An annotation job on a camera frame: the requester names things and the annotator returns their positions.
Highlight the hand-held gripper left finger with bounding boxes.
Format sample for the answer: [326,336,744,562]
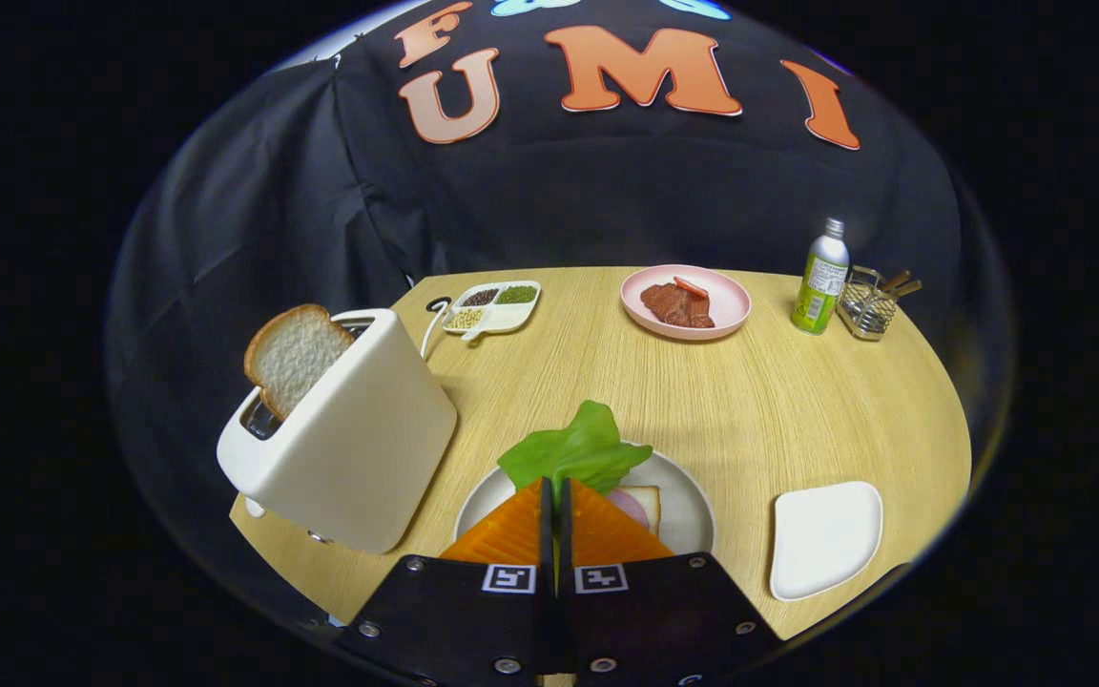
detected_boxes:
[335,477,558,687]

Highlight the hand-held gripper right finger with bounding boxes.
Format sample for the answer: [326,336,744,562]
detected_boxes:
[557,477,784,687]

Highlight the green lettuce leaf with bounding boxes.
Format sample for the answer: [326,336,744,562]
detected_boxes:
[497,400,653,507]

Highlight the white bread slice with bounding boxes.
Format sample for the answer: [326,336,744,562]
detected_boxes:
[243,303,357,423]

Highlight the round white plate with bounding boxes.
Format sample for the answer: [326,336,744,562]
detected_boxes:
[454,444,716,559]

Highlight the pink ham slice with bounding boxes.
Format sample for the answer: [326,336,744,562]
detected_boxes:
[607,491,651,531]

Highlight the small toast slice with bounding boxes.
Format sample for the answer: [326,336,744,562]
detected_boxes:
[607,485,662,535]

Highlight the square white plate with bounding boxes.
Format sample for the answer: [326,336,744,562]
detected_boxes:
[769,481,884,602]

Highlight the white toaster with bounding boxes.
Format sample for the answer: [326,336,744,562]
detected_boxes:
[216,307,459,555]

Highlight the white divided dish with beans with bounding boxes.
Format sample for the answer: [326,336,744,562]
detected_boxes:
[442,281,543,343]

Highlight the red meat slices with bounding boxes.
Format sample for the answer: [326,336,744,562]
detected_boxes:
[640,276,715,329]

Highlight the pink plate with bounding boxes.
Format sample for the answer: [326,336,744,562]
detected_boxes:
[620,264,753,342]

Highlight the green label metal bottle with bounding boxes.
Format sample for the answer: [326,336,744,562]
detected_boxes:
[791,218,851,336]

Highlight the black backdrop cloth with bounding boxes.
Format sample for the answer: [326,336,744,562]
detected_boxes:
[106,0,1013,612]

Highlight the white toaster cable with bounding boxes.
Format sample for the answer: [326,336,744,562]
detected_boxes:
[421,297,452,359]

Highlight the wire basket with sticks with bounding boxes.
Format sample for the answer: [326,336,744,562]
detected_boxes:
[836,265,923,342]

